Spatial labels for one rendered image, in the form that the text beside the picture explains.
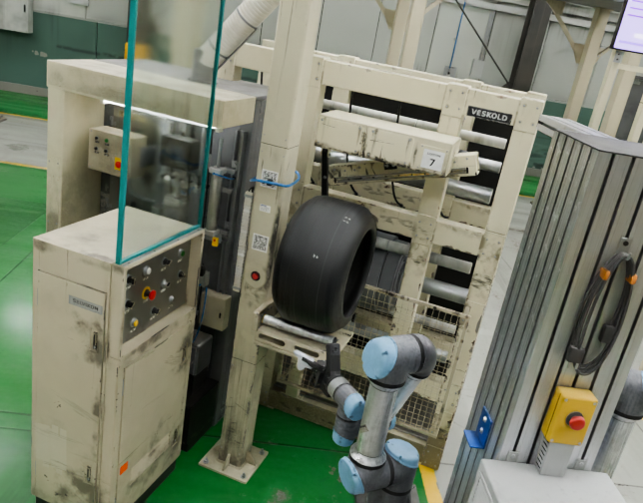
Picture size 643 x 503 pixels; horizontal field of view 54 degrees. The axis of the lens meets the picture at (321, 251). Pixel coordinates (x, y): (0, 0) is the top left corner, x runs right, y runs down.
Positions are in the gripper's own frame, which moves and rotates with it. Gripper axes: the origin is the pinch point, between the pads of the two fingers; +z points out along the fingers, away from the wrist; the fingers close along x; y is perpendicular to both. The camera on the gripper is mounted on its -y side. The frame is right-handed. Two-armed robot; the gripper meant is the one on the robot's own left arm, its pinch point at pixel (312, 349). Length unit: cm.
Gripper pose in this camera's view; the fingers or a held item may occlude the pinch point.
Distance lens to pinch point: 231.2
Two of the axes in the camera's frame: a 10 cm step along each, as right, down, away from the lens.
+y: -2.8, 9.2, 2.8
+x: 8.4, 1.0, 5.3
